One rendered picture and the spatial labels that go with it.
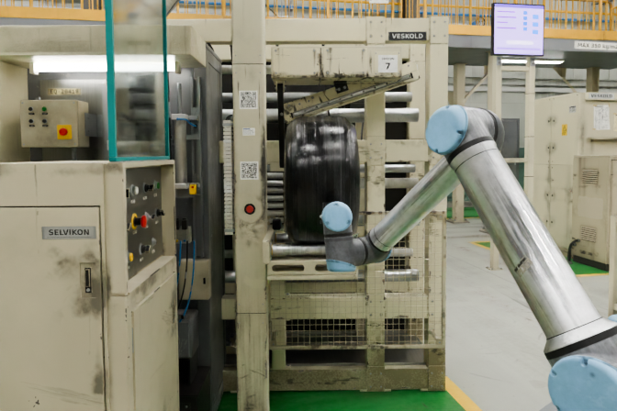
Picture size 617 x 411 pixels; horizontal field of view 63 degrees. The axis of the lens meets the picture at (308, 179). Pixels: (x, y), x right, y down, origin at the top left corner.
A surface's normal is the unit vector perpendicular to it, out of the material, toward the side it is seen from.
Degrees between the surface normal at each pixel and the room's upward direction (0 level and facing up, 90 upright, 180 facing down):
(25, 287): 90
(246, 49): 90
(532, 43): 90
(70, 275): 90
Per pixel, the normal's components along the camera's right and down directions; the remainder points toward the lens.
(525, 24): 0.18, 0.05
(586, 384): -0.76, 0.10
